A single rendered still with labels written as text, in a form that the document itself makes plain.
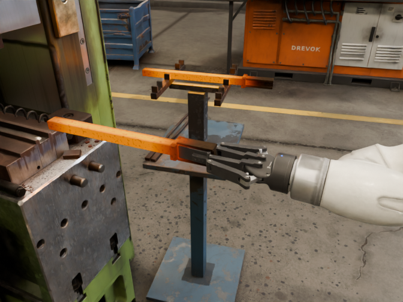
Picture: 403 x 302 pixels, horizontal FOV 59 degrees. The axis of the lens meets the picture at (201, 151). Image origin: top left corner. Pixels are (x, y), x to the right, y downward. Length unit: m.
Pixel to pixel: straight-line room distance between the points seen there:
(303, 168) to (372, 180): 0.11
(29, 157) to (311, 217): 1.69
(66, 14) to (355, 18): 3.41
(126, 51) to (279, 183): 4.09
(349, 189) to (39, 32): 0.97
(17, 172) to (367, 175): 0.79
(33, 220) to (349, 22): 3.74
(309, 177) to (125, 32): 4.06
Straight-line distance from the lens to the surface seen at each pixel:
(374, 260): 2.14
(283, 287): 1.88
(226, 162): 0.70
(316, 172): 0.66
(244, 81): 1.22
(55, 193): 1.02
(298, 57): 4.29
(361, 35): 4.27
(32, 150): 1.01
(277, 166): 0.67
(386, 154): 0.81
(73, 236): 1.14
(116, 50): 4.68
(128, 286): 1.58
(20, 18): 0.95
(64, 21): 1.22
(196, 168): 1.23
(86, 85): 1.34
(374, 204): 0.66
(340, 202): 0.66
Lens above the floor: 1.46
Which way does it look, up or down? 31 degrees down
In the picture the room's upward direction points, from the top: straight up
